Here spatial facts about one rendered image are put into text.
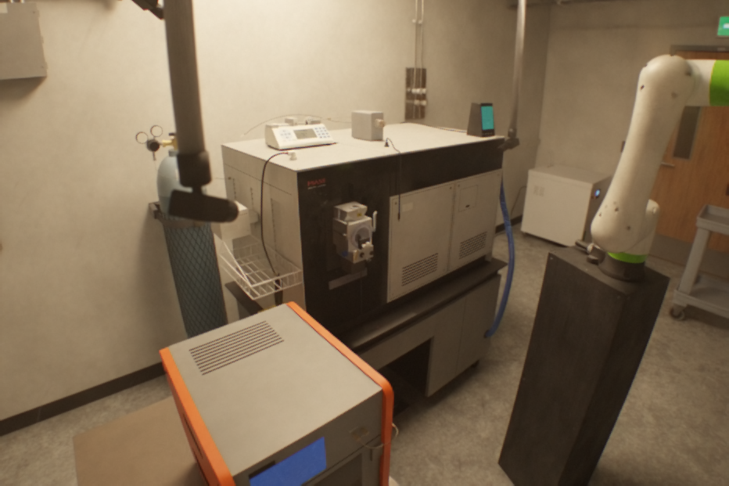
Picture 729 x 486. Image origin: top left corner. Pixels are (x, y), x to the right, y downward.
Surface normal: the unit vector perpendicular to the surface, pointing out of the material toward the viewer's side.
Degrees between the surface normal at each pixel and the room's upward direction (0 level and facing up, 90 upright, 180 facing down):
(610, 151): 90
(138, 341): 90
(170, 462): 0
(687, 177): 90
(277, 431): 0
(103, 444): 0
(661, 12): 90
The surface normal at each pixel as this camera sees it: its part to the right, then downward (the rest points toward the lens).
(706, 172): -0.77, 0.22
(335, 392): 0.00, -0.94
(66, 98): 0.63, 0.26
